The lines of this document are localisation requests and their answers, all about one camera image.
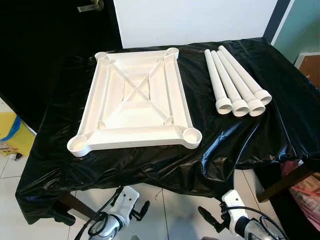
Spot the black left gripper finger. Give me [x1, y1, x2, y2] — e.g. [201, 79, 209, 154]
[131, 201, 151, 222]

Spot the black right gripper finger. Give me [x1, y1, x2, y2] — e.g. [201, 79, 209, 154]
[198, 206, 219, 229]

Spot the white plastic table top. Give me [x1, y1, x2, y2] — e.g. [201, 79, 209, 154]
[66, 47, 203, 158]

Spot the white plastic table leg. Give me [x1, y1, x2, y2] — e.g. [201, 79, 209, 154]
[216, 49, 266, 118]
[204, 49, 233, 115]
[210, 50, 250, 118]
[218, 45, 273, 106]

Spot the brown wooden table brace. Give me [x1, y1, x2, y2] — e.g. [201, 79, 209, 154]
[257, 162, 313, 203]
[57, 192, 98, 221]

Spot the black shiny tablecloth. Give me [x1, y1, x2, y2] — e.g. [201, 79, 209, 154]
[15, 37, 320, 226]

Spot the pink plastic bag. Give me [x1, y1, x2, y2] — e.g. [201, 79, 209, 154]
[282, 160, 320, 231]

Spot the yellow bag with blue band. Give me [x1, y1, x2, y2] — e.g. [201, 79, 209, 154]
[0, 111, 37, 158]

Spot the black door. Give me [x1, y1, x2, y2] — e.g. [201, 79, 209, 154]
[0, 0, 123, 133]

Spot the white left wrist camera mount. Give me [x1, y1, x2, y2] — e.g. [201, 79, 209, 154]
[109, 185, 141, 223]

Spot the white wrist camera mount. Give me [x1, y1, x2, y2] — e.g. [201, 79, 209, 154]
[109, 185, 141, 223]
[221, 189, 249, 223]

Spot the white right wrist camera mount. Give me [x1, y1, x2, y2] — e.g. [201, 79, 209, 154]
[221, 189, 249, 223]

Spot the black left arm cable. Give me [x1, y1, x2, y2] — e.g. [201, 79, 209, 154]
[74, 187, 126, 240]

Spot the brown board white frame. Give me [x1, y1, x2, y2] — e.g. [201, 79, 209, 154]
[294, 51, 320, 90]

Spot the dark grey door frame post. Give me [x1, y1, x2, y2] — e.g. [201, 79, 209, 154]
[263, 0, 292, 45]

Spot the metal lever door handle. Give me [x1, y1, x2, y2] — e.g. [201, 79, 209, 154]
[77, 0, 105, 13]

